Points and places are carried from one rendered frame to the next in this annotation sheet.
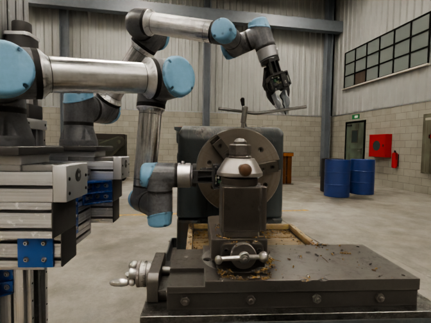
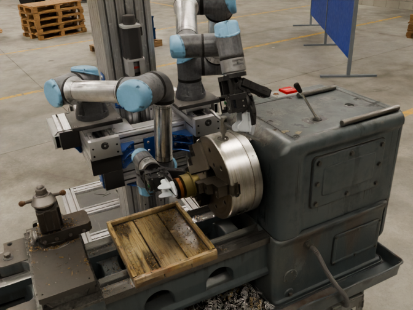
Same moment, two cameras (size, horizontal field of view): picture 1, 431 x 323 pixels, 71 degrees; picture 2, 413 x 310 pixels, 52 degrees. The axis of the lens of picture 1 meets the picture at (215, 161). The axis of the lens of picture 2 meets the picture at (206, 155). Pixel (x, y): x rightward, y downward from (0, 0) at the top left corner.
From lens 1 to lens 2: 1.61 m
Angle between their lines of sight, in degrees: 69
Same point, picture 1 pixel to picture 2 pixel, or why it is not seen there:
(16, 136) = (85, 116)
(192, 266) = not seen: hidden behind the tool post
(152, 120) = (155, 113)
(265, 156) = (223, 176)
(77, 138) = (179, 93)
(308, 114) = not seen: outside the picture
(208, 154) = not seen: hidden behind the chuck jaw
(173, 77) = (123, 100)
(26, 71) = (56, 97)
